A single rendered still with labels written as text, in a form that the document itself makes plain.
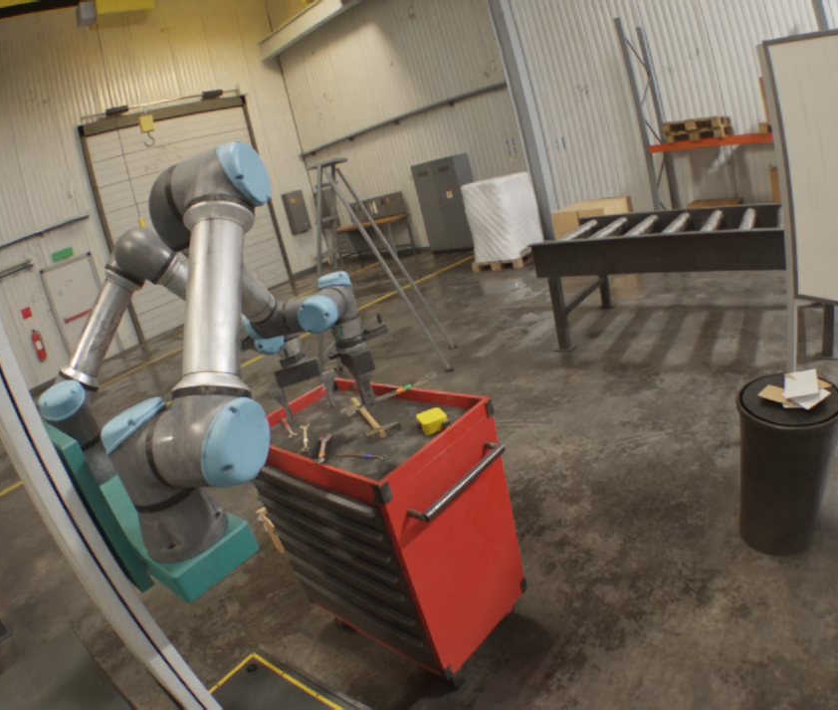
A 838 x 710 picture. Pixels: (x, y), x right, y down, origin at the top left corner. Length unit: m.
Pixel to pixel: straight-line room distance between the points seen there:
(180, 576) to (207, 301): 0.41
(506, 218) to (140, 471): 7.25
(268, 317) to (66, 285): 10.23
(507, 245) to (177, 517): 7.28
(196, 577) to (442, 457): 0.77
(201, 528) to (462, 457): 0.83
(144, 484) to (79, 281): 10.58
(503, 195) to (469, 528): 6.56
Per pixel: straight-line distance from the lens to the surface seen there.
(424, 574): 1.46
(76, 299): 11.29
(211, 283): 0.77
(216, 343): 0.74
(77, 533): 0.93
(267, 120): 13.83
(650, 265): 3.92
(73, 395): 1.27
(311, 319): 1.09
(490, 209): 7.82
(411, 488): 1.32
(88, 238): 11.51
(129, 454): 0.79
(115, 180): 11.80
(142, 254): 1.27
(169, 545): 0.86
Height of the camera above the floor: 1.58
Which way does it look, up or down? 18 degrees down
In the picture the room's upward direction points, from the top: 14 degrees counter-clockwise
